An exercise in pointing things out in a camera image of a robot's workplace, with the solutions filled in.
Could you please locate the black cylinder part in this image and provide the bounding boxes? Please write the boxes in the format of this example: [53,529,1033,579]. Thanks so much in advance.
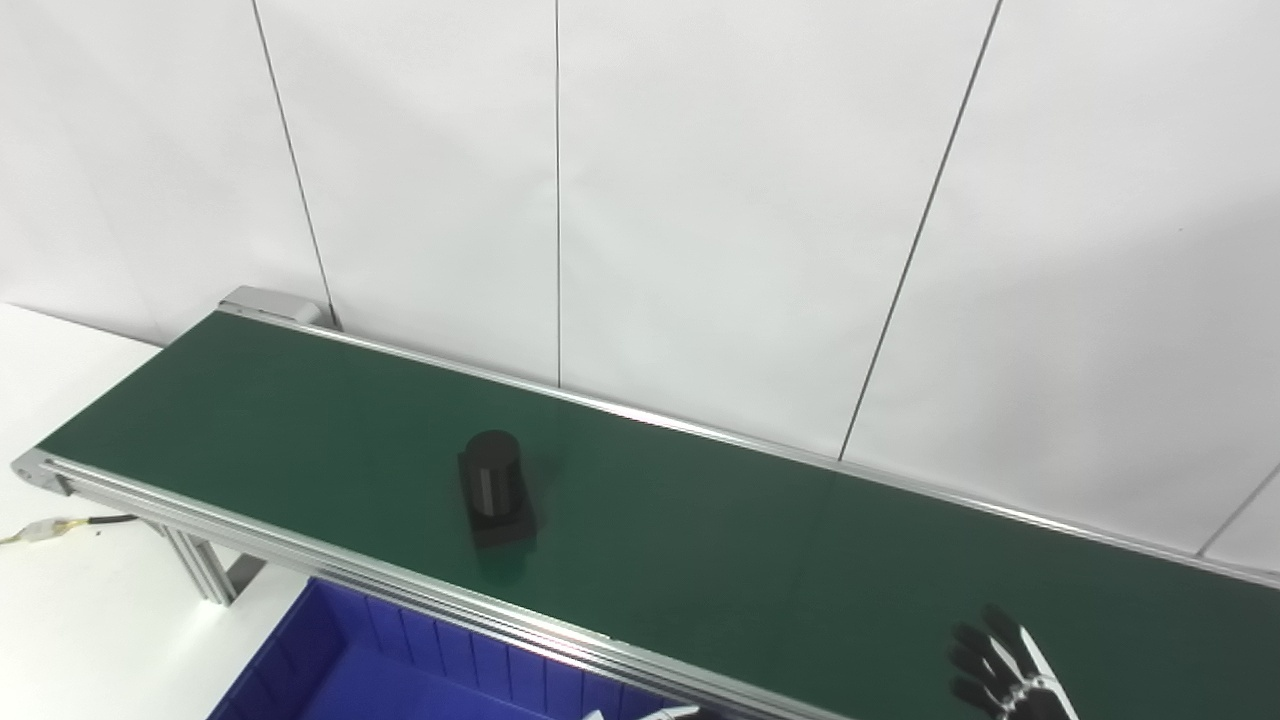
[457,430,539,549]

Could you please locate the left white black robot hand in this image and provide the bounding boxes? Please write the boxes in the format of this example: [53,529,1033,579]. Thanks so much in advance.
[580,704,701,720]

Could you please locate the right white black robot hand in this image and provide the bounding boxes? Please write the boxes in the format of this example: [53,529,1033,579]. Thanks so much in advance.
[948,605,1081,720]

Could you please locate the yellow black cable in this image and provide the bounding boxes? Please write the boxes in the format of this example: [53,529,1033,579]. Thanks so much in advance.
[0,514,138,546]

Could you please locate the aluminium conveyor leg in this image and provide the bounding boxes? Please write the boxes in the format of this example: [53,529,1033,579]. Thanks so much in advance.
[160,525,266,606]

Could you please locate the green conveyor belt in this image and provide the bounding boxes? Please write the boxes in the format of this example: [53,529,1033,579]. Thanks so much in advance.
[12,285,1280,720]
[38,310,1280,720]

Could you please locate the blue plastic bin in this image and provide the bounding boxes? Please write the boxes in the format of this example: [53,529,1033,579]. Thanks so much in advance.
[208,578,701,720]

